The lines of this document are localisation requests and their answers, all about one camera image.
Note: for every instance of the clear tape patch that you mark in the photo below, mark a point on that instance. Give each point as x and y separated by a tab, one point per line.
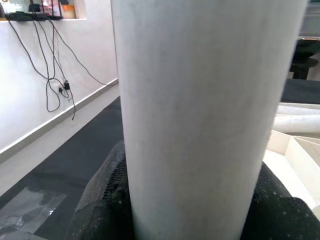
30	210

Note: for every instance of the white plastic children table top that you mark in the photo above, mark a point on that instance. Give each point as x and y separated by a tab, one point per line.
300	160

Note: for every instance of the small orange box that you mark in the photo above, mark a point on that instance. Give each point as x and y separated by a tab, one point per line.
68	12

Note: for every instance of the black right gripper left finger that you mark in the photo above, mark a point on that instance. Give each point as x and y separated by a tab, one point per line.
100	212

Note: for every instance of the black stool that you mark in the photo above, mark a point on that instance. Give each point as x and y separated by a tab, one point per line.
303	68

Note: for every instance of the black tablecloth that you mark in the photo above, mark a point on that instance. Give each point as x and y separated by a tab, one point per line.
82	150

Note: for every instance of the black power strip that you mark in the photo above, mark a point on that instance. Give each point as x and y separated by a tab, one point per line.
25	16

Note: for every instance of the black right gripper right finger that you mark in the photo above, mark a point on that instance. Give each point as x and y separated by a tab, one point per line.
280	220

